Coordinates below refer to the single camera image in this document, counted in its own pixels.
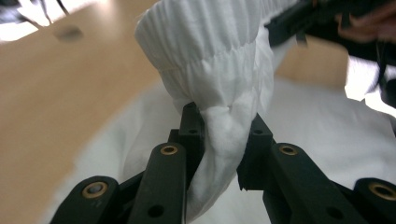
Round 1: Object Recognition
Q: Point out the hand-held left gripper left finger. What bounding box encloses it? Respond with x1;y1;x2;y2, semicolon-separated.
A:
127;102;207;224

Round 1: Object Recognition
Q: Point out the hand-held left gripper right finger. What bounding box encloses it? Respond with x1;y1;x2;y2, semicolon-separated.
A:
235;113;369;224

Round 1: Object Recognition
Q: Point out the white skirt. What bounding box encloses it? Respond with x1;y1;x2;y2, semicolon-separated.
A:
36;0;396;224

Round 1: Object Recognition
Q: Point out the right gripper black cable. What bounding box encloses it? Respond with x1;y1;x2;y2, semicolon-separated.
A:
372;41;396;108

